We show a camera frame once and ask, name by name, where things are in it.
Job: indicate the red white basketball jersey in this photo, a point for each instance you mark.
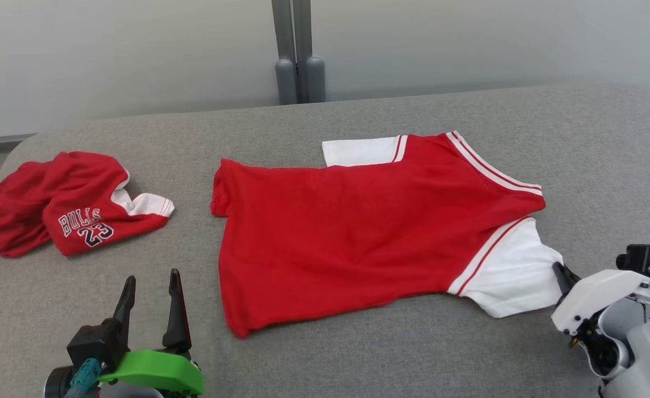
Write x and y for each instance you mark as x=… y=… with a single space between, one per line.
x=330 y=237

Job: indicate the red basketball shorts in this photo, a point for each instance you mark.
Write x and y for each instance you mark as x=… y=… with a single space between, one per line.
x=71 y=188

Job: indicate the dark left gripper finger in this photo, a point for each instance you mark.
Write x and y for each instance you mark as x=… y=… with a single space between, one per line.
x=126 y=307
x=177 y=320

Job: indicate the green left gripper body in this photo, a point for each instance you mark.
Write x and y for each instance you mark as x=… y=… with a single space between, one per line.
x=159 y=370

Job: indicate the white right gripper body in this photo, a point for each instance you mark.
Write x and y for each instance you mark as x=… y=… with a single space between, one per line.
x=596 y=293

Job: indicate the grey metal post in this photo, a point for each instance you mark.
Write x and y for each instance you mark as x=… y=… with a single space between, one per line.
x=286 y=83
x=315 y=80

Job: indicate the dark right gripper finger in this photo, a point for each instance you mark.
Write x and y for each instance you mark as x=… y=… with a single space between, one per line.
x=564 y=279

